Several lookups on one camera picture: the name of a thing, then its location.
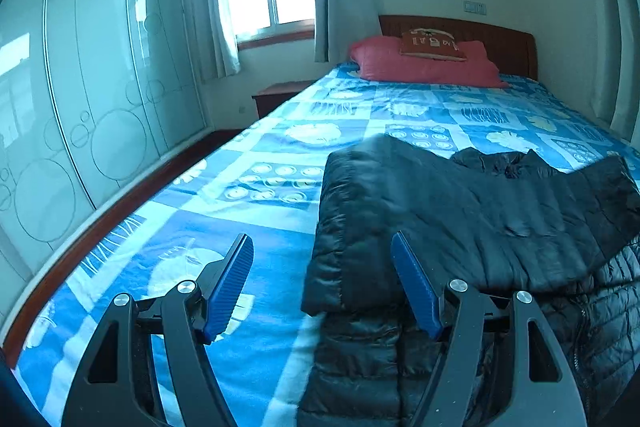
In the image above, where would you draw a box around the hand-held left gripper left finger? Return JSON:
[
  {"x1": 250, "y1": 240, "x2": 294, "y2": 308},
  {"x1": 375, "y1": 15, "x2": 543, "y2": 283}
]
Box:
[{"x1": 61, "y1": 233, "x2": 255, "y2": 427}]

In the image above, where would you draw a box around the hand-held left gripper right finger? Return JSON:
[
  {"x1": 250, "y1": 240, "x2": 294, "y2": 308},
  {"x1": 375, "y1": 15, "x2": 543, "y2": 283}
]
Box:
[{"x1": 390, "y1": 231, "x2": 588, "y2": 427}]

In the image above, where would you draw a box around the black down jacket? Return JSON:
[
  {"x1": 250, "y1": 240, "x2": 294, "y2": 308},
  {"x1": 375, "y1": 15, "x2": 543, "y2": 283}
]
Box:
[{"x1": 297, "y1": 134, "x2": 640, "y2": 427}]

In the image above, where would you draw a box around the blue patterned bed sheet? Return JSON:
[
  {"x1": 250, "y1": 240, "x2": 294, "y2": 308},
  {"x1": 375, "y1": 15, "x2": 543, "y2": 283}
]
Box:
[{"x1": 10, "y1": 61, "x2": 640, "y2": 427}]

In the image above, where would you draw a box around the wooden nightstand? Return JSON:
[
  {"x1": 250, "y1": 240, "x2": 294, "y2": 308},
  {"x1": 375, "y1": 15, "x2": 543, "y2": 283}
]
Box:
[{"x1": 251, "y1": 80, "x2": 317, "y2": 120}]

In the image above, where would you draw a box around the red pillow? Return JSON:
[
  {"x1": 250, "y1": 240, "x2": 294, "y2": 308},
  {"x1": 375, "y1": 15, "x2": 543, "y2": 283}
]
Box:
[{"x1": 348, "y1": 36, "x2": 510, "y2": 88}]

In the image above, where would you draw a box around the brown printed cushion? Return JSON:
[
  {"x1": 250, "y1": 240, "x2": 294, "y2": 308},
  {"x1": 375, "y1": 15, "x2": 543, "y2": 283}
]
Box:
[{"x1": 400, "y1": 28, "x2": 468, "y2": 62}]

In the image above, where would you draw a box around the glossy white sliding wardrobe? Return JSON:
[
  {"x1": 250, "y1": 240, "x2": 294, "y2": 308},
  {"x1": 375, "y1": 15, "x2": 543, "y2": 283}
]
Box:
[{"x1": 0, "y1": 0, "x2": 208, "y2": 308}]

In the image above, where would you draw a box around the wooden bed headboard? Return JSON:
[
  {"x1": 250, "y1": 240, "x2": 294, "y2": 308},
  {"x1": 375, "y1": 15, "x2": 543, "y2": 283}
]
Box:
[{"x1": 378, "y1": 15, "x2": 539, "y2": 82}]

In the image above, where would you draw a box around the wooden bed side rail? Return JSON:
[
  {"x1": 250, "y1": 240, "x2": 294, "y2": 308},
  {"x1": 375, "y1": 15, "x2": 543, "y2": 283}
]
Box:
[{"x1": 2, "y1": 127, "x2": 251, "y2": 368}]

